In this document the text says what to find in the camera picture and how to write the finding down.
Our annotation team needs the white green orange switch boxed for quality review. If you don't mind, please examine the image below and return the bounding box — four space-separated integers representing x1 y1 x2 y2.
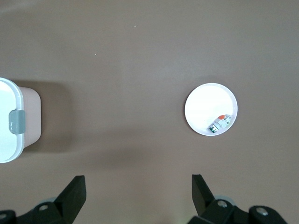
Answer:
208 113 232 135

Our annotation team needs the brown table mat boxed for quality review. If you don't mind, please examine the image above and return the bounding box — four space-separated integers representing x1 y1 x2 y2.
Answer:
0 0 299 224

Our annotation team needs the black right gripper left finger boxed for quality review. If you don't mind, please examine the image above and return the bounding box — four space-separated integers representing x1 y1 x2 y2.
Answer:
0 175 87 224

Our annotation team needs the white lidded pink container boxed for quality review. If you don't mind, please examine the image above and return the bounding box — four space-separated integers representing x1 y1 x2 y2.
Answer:
0 77 42 163

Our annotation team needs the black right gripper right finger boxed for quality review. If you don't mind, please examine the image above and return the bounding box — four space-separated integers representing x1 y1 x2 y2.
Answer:
188 174 287 224

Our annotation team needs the pink round plate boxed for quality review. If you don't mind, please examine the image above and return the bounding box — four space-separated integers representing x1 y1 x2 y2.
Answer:
184 82 239 136

